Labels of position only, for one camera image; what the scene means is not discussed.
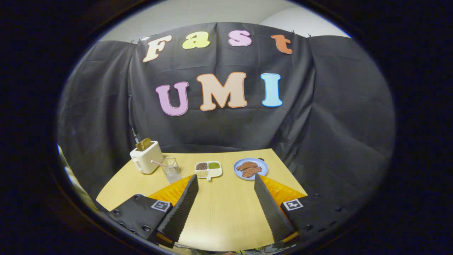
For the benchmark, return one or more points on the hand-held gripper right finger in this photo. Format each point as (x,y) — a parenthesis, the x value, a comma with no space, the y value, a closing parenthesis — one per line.
(270,209)

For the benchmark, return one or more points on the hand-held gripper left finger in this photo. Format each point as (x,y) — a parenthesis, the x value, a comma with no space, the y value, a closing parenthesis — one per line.
(182,209)

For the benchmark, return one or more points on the clear glass cup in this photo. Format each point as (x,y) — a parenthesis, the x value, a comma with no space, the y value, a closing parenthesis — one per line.
(173,174)

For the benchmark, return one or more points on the blue plate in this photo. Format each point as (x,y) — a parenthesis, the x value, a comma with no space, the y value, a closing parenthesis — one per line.
(263,170)

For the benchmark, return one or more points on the brown meat slice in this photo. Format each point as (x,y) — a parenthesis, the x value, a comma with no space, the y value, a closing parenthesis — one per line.
(246,165)
(252,172)

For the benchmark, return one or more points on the wooden table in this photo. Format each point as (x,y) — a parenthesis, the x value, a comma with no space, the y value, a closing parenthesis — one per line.
(226,205)

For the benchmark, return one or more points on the white divided dish with grains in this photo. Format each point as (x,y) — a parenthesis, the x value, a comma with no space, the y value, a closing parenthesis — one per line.
(208,169)

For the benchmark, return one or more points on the pink straw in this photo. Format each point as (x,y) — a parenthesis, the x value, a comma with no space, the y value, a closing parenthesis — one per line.
(157,163)

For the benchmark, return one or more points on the white toaster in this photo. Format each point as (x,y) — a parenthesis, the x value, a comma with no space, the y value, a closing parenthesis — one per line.
(147,159)

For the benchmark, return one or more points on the brown toast slices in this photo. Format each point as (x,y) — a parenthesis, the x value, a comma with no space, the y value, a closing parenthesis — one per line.
(143,144)

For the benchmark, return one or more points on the black backdrop cloth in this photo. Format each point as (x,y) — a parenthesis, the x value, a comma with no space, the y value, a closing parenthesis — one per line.
(230,131)

